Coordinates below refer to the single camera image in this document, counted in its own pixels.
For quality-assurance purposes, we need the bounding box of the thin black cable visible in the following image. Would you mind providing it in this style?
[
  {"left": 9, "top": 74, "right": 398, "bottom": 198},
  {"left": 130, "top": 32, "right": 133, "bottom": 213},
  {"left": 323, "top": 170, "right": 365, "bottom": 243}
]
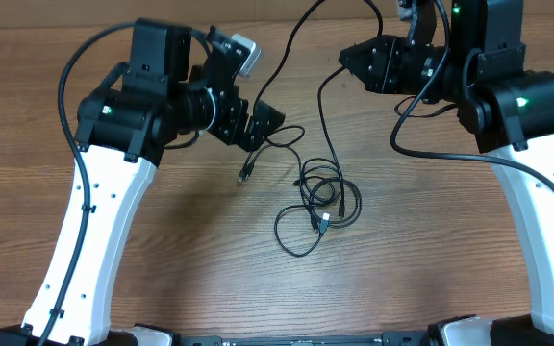
[{"left": 316, "top": 65, "right": 348, "bottom": 218}]

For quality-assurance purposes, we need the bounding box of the black cable with silver plugs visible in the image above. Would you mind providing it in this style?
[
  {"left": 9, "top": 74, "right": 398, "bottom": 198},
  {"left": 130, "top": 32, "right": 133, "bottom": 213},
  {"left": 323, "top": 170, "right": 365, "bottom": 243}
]
[{"left": 237, "top": 0, "right": 385, "bottom": 232}]

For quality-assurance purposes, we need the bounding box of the black usb cable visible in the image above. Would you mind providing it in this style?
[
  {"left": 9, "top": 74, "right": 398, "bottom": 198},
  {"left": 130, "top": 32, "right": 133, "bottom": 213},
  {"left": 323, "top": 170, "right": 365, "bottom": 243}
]
[{"left": 273, "top": 158, "right": 363, "bottom": 259}]

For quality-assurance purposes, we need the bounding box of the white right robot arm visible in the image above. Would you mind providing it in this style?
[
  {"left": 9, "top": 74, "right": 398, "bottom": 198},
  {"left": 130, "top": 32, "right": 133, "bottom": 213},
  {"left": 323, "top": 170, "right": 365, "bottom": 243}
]
[{"left": 339, "top": 0, "right": 554, "bottom": 345}]

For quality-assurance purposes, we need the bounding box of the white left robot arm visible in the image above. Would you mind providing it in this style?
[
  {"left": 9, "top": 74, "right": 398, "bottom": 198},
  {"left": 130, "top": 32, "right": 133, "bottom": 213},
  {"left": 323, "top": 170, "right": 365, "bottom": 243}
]
[{"left": 0, "top": 18, "right": 285, "bottom": 346}]

